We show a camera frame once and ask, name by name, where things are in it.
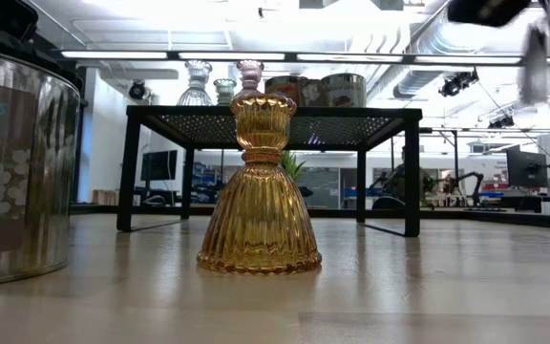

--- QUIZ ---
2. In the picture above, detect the silver ventilation duct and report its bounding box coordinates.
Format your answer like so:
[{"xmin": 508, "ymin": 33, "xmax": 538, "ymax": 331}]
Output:
[{"xmin": 368, "ymin": 0, "xmax": 470, "ymax": 101}]

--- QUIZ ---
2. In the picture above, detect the black ceiling camera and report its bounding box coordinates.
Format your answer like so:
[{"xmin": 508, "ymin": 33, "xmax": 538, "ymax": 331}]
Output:
[{"xmin": 128, "ymin": 79, "xmax": 150, "ymax": 101}]

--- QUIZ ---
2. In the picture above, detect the person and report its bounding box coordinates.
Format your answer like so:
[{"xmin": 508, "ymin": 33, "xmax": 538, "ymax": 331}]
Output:
[{"xmin": 389, "ymin": 145, "xmax": 434, "ymax": 203}]

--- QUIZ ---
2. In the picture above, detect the amber glass candle holder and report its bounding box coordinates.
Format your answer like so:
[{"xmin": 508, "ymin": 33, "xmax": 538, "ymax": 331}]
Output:
[{"xmin": 196, "ymin": 93, "xmax": 323, "ymax": 275}]

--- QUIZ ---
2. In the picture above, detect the clear glass candle holder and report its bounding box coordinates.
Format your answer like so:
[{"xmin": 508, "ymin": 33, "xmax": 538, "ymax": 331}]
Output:
[{"xmin": 176, "ymin": 59, "xmax": 215, "ymax": 107}]

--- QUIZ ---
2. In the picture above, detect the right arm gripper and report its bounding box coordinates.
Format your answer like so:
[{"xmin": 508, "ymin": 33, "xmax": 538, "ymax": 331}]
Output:
[{"xmin": 446, "ymin": 0, "xmax": 535, "ymax": 28}]

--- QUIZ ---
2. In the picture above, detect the black office chair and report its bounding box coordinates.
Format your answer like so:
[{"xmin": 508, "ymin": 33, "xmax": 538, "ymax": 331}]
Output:
[{"xmin": 371, "ymin": 195, "xmax": 406, "ymax": 211}]

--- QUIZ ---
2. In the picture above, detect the pink glass candle holder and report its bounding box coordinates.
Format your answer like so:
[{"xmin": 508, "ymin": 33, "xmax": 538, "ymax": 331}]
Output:
[{"xmin": 235, "ymin": 58, "xmax": 265, "ymax": 99}]

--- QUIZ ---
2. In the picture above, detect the black computer monitor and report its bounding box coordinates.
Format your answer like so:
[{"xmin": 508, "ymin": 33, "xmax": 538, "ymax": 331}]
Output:
[
  {"xmin": 139, "ymin": 150, "xmax": 179, "ymax": 183},
  {"xmin": 506, "ymin": 145, "xmax": 548, "ymax": 190}
]

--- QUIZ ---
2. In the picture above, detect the small green potted plant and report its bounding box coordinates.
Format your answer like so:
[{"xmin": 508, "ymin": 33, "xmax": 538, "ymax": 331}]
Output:
[{"xmin": 280, "ymin": 150, "xmax": 307, "ymax": 185}]

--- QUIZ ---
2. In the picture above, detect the green glass candle holder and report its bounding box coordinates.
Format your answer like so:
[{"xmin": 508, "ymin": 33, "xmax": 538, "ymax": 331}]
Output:
[{"xmin": 212, "ymin": 77, "xmax": 238, "ymax": 107}]

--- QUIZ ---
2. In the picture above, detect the black perforated metal shelf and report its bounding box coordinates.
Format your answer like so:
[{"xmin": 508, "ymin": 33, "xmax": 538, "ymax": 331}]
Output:
[{"xmin": 116, "ymin": 104, "xmax": 423, "ymax": 239}]

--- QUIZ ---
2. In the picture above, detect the ceiling light strip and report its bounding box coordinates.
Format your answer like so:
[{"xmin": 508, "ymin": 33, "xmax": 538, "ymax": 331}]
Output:
[{"xmin": 53, "ymin": 47, "xmax": 550, "ymax": 68}]

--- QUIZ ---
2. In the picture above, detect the black aluminium table frame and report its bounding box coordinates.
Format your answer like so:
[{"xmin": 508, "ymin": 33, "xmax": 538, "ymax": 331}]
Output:
[{"xmin": 69, "ymin": 204, "xmax": 550, "ymax": 231}]

